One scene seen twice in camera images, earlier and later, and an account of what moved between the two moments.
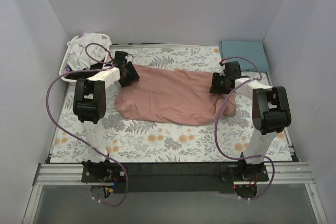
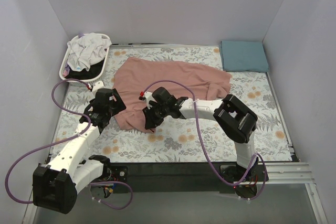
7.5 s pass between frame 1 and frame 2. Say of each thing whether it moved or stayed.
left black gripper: moved
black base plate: stayed
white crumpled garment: stayed
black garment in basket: stayed
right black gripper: moved
